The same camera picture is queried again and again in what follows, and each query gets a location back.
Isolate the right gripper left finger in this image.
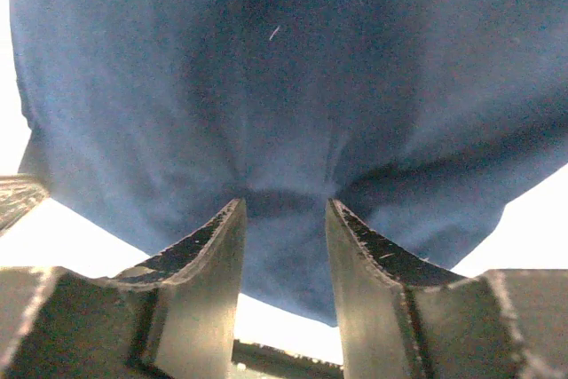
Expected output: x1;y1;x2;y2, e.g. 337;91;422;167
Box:
1;199;247;378

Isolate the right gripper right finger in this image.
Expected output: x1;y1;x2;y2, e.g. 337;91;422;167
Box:
326;200;567;378

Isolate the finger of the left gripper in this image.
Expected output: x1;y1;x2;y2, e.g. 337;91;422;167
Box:
0;174;49;235

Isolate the navy blue t-shirt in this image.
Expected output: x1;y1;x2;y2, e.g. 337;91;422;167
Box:
10;0;567;325

